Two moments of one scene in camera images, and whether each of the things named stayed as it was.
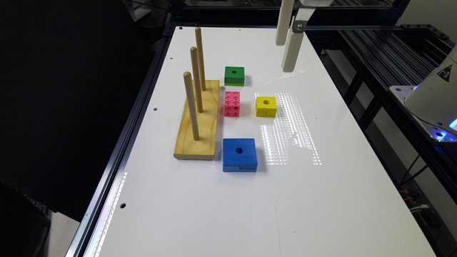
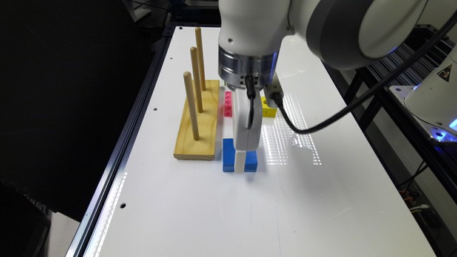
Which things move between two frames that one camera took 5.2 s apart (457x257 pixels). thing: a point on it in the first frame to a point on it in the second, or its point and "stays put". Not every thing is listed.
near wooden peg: x=188 y=79 stays put
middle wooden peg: x=194 y=56 stays put
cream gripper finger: x=298 y=28 to x=240 y=161
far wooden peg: x=201 y=57 stays put
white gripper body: x=316 y=3 to x=246 y=139
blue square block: x=239 y=155 stays put
